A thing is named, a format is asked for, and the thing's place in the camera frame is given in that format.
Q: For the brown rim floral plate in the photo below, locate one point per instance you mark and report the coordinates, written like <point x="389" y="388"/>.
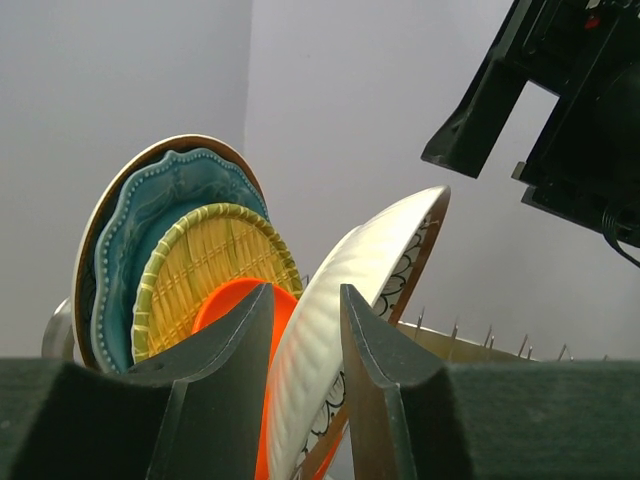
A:
<point x="368" y="277"/>

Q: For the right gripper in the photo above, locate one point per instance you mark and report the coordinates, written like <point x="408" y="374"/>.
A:
<point x="584" y="166"/>

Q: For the woven bamboo plate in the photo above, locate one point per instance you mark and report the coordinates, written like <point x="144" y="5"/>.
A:
<point x="204" y="249"/>

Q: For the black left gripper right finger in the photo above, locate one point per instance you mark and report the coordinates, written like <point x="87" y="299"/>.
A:
<point x="424" y="418"/>

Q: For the teal scalloped plate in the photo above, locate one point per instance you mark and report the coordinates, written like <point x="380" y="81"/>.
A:
<point x="150" y="202"/>

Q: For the metal dish rack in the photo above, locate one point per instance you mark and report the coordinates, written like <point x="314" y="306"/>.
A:
<point x="450" y="340"/>

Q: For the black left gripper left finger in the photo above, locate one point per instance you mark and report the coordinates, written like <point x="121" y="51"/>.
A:
<point x="191" y="412"/>

